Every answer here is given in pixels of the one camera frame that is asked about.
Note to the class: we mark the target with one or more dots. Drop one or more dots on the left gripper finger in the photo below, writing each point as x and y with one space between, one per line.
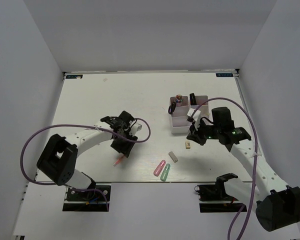
122 147
130 142

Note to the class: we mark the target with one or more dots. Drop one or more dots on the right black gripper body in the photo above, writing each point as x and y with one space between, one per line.
210 131

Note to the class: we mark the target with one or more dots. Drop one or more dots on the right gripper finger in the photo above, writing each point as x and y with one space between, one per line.
194 136
201 140

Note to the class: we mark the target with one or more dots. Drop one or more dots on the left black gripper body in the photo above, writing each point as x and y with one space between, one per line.
124 130

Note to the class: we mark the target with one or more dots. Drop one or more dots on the small wooden sharpener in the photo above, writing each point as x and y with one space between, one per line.
187 145

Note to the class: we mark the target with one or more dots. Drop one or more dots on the orange pen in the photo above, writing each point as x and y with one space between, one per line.
118 161

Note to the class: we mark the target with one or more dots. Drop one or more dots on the green capped black marker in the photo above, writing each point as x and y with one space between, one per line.
193 101

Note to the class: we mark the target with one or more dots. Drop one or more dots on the black handled scissors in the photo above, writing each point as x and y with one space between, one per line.
172 108

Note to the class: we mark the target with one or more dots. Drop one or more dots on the pink tube of pencils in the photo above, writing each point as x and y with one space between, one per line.
178 99

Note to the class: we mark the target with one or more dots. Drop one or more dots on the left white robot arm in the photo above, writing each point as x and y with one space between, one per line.
59 156

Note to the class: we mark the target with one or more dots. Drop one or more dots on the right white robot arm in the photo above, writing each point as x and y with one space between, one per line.
275 203

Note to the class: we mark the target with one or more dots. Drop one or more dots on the left white divided container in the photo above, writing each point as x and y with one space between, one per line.
178 120

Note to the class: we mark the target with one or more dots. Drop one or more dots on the white divided container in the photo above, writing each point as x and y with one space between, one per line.
204 107
178 120

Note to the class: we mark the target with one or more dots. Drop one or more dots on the right white divided container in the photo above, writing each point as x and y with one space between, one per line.
204 107

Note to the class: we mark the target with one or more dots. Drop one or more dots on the grey eraser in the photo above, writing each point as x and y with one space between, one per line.
173 157

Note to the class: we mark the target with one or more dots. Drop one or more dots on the pink correction tape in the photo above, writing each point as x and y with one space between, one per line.
159 168

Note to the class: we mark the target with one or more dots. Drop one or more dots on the green correction tape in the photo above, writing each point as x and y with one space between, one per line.
165 172

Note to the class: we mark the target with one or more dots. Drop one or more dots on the right blue table label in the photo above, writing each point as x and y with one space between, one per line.
224 75

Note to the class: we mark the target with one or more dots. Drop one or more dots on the blue table label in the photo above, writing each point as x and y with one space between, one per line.
74 76
224 75

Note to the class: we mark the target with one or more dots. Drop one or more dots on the left blue table label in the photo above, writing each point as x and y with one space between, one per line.
74 76

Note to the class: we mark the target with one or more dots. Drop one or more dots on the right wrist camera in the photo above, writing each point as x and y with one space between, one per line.
194 116

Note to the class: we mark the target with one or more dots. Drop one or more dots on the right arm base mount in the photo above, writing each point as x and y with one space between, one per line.
210 201

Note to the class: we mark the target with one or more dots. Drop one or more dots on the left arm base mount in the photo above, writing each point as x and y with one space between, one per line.
88 201

